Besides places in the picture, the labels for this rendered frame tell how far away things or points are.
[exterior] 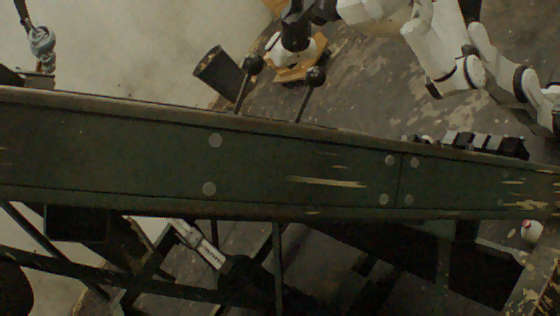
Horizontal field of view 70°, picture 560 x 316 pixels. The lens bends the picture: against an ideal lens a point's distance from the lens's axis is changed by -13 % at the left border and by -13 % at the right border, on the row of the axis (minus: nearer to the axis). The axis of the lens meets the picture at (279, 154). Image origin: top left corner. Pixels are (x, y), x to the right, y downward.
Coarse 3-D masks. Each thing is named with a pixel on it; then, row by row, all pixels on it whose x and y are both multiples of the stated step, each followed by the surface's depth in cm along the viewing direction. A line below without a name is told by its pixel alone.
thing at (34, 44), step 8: (16, 0) 81; (24, 0) 87; (16, 8) 88; (24, 8) 90; (24, 16) 97; (32, 24) 87; (40, 24) 91; (32, 32) 91; (48, 32) 96; (32, 40) 90; (40, 40) 90; (48, 40) 91; (32, 48) 96; (40, 48) 91; (48, 48) 94; (40, 56) 111; (56, 56) 132; (48, 64) 129
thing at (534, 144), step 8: (552, 72) 179; (552, 80) 175; (520, 128) 198; (520, 136) 196; (528, 136) 192; (536, 136) 188; (544, 136) 185; (528, 144) 189; (536, 144) 186; (544, 144) 182; (552, 144) 179; (536, 152) 183; (544, 152) 180; (552, 152) 176; (528, 160) 183; (536, 160) 181; (544, 160) 178; (552, 160) 174
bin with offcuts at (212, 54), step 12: (216, 48) 564; (204, 60) 574; (216, 60) 533; (228, 60) 545; (204, 72) 535; (216, 72) 537; (228, 72) 543; (240, 72) 556; (216, 84) 547; (228, 84) 548; (240, 84) 554; (252, 84) 567; (228, 96) 561
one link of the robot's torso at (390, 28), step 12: (348, 0) 125; (360, 0) 120; (348, 12) 126; (360, 12) 122; (396, 12) 113; (408, 12) 113; (348, 24) 130; (360, 24) 126; (372, 24) 123; (384, 24) 120; (396, 24) 118; (372, 36) 134; (384, 36) 131; (396, 36) 131
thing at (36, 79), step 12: (24, 24) 103; (36, 24) 103; (24, 72) 100; (36, 72) 101; (48, 72) 103; (24, 84) 102; (36, 84) 103; (48, 84) 105; (96, 96) 111; (108, 96) 112; (192, 108) 124; (204, 108) 125; (276, 120) 136; (360, 132) 151
